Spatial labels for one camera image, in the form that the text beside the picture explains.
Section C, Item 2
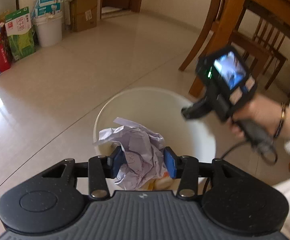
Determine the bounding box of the white paper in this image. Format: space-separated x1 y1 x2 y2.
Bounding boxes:
95 117 167 191

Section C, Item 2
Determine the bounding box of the white plastic bucket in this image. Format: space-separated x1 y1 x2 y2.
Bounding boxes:
93 87 217 190

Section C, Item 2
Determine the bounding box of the person's right hand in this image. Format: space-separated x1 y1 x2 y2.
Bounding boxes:
227 94 290 140

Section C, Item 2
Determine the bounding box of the wooden chair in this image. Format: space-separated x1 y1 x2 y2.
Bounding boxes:
179 0 290 98

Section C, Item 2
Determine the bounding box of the white lidded pail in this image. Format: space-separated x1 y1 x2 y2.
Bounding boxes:
33 13 62 47

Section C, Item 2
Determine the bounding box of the red cardboard box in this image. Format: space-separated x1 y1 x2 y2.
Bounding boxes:
0 38 12 73

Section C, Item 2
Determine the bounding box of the green cardboard box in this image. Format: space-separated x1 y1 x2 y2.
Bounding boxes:
5 7 35 61

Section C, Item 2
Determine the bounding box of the brown cardboard box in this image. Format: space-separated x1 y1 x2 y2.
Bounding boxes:
69 0 98 32

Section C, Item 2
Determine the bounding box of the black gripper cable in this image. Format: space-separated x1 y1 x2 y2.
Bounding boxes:
202 138 278 196

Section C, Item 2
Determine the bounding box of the gold bracelet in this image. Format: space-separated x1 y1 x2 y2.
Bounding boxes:
274 101 286 139

